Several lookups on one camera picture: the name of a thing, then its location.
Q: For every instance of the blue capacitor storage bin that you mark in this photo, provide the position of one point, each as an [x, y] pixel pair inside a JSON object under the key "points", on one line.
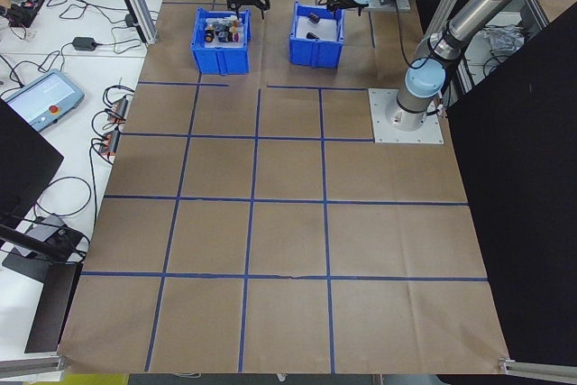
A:
{"points": [[315, 53]]}

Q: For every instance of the blue push-button storage bin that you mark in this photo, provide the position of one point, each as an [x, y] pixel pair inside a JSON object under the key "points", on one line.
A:
{"points": [[221, 60]]}

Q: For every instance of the black cylindrical capacitor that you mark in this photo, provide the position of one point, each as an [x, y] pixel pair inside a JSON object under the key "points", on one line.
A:
{"points": [[314, 18], [312, 35]]}

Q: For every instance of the small black power adapter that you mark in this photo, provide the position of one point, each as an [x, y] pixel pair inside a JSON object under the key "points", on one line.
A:
{"points": [[130, 21]]}

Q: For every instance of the large black power adapter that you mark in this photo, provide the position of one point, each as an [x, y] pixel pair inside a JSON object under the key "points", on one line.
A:
{"points": [[84, 43]]}

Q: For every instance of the silver orange usb converter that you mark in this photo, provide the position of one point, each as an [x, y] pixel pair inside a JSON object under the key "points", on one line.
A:
{"points": [[109, 142], [118, 107]]}

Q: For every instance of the black electronics board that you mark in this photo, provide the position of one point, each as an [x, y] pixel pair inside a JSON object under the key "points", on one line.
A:
{"points": [[24, 10]]}

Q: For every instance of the grey blue teach pendant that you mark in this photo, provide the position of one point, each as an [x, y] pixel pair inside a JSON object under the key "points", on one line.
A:
{"points": [[43, 98]]}

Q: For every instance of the black flat panel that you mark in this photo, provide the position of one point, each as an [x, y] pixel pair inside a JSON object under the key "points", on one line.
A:
{"points": [[22, 164]]}

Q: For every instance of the white selector switch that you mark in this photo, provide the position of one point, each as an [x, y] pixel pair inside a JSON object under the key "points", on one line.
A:
{"points": [[219, 23]]}

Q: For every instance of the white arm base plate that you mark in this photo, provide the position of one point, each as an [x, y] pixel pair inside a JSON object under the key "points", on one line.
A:
{"points": [[405, 132], [396, 5]]}

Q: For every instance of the black blue button switch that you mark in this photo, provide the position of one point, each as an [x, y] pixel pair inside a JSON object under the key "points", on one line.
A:
{"points": [[223, 36]]}

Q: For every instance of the black push button switch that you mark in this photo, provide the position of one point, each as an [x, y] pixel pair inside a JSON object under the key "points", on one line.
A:
{"points": [[208, 35]]}

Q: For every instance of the black frame cover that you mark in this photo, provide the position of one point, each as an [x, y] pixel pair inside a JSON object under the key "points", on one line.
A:
{"points": [[518, 177]]}

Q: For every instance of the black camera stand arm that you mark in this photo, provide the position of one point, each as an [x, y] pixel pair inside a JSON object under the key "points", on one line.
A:
{"points": [[40, 243]]}

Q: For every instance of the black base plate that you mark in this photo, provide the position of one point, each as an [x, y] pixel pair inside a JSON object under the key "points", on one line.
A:
{"points": [[45, 308]]}

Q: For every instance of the aluminium table edge rail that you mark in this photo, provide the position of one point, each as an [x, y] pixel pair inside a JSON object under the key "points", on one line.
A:
{"points": [[538, 365], [31, 362]]}

